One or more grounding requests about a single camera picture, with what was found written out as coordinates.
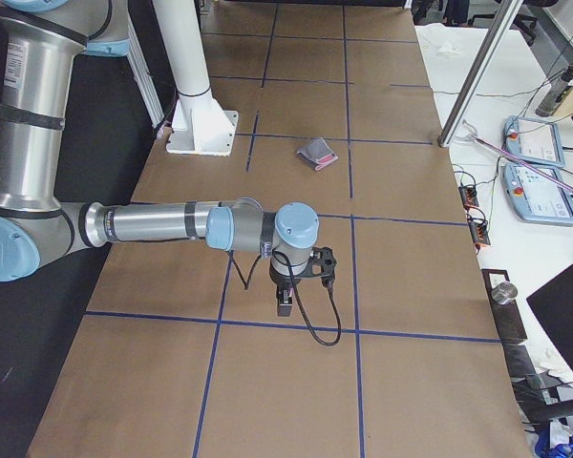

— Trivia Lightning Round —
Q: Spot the upper teach pendant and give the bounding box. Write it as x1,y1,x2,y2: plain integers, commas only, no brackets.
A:
503,115,565,168

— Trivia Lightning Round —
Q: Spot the lower teach pendant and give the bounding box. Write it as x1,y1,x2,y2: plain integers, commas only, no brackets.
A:
502,163,573,226

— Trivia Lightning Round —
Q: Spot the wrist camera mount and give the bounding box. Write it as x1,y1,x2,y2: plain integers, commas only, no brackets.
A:
295,247,337,290

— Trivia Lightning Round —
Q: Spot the black power strip far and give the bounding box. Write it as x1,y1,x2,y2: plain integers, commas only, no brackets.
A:
458,185,478,209

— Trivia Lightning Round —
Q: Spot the black power strip near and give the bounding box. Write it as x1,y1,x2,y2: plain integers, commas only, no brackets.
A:
467,216,491,249

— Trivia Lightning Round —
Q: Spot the dark water bottle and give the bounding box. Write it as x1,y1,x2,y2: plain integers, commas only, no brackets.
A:
536,65,573,117

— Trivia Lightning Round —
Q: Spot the white pedestal column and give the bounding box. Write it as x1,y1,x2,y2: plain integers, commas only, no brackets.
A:
153,0,239,156

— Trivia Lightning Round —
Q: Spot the black monitor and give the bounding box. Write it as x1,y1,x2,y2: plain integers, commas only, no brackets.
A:
527,264,573,371

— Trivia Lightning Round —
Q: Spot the teach pendant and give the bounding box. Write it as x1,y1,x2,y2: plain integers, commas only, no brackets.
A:
503,115,565,168
502,163,573,226

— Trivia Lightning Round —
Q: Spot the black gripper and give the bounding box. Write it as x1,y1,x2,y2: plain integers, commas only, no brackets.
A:
269,266,294,317

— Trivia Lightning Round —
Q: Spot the metal cup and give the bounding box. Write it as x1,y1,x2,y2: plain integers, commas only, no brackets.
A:
491,281,518,305

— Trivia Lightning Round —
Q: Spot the black power strip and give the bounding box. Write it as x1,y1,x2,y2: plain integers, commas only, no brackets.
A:
458,185,478,209
467,216,491,249

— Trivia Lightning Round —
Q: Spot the pink and grey towel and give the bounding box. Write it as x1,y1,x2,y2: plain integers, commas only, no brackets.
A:
296,137,338,171

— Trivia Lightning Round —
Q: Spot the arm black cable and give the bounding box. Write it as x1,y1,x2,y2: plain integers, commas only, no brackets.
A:
228,247,343,347

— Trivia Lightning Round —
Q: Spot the aluminium frame post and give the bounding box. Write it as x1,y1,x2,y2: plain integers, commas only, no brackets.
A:
437,0,523,147

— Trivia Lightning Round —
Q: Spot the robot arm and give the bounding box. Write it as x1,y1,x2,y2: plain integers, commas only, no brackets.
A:
0,1,319,317

